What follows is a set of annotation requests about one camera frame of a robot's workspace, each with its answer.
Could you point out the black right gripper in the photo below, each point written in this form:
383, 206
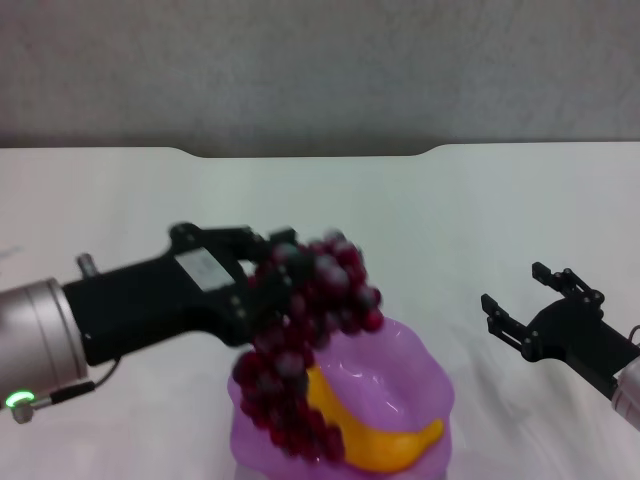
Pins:
575, 335

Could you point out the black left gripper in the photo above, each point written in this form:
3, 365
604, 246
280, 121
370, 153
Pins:
150, 300

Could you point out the red grape bunch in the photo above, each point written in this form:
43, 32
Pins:
320, 295

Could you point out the yellow banana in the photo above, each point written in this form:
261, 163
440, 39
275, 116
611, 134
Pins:
370, 445

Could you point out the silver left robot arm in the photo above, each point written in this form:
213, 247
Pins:
35, 340

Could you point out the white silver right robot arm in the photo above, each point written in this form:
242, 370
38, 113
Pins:
629, 395

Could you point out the purple wavy plastic plate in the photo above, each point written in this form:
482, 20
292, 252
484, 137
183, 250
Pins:
400, 370

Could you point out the silver connector stub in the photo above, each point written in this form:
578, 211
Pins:
87, 265

